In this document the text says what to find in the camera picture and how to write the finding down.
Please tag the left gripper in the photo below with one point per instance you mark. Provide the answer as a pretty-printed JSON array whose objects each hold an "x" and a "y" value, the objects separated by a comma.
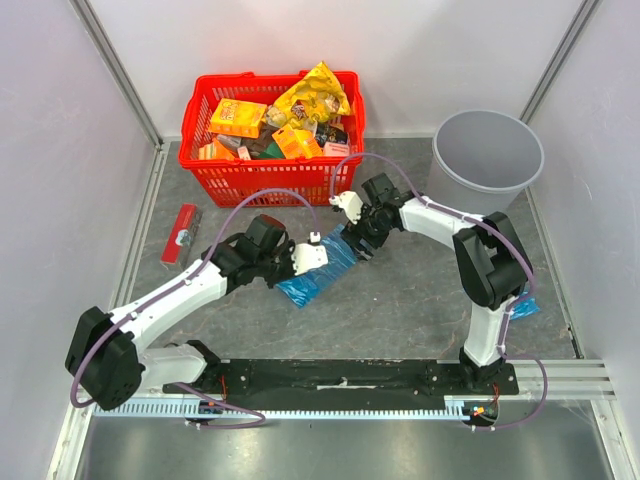
[{"x": 287, "y": 250}]

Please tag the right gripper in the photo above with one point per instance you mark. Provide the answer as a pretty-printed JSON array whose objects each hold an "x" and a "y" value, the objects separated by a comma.
[{"x": 364, "y": 239}]

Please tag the torn blue trash bag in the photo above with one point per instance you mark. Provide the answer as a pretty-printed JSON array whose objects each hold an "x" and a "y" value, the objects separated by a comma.
[{"x": 303, "y": 289}]

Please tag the long red box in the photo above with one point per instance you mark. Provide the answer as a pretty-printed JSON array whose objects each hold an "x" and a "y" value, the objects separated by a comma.
[{"x": 182, "y": 237}]

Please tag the blue trash bag roll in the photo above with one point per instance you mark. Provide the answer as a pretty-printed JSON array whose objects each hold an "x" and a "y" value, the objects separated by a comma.
[{"x": 525, "y": 308}]

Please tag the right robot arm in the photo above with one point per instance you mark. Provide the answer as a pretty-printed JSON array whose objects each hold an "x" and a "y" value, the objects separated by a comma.
[{"x": 492, "y": 264}]

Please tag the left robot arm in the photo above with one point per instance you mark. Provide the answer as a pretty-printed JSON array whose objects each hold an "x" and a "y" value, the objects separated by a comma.
[{"x": 112, "y": 355}]

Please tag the grey plastic trash bin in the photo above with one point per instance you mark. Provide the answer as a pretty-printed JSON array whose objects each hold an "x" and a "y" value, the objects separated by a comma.
[{"x": 482, "y": 160}]

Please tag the red plastic shopping basket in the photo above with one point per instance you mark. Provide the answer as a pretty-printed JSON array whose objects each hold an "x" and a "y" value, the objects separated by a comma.
[{"x": 229, "y": 181}]

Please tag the green packet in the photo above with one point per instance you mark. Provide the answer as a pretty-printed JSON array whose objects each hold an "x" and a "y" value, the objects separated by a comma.
[{"x": 272, "y": 151}]

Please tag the small orange carton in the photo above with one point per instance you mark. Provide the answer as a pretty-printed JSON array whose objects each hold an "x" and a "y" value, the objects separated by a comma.
[{"x": 297, "y": 143}]

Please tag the orange striped packet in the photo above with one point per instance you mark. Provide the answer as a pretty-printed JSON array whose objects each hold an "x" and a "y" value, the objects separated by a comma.
[{"x": 215, "y": 150}]

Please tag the yellow chips bag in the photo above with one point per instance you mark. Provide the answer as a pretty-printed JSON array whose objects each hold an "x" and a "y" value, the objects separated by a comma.
[{"x": 317, "y": 98}]

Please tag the orange snack box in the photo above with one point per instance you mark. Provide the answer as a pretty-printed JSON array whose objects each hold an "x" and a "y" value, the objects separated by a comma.
[{"x": 238, "y": 118}]

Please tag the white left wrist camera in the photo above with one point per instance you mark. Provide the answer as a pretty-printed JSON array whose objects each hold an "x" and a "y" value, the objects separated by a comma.
[{"x": 309, "y": 255}]

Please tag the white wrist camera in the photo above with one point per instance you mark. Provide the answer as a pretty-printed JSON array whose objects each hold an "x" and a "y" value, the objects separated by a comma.
[
  {"x": 309, "y": 255},
  {"x": 350, "y": 203}
]

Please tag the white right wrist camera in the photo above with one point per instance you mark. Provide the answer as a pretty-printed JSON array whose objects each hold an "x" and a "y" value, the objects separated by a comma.
[{"x": 350, "y": 203}]

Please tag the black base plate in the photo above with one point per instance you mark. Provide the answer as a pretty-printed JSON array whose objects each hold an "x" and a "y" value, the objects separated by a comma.
[{"x": 262, "y": 384}]

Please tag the grey slotted cable duct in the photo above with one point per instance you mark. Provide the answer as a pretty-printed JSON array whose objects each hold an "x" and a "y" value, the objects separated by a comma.
[{"x": 195, "y": 409}]

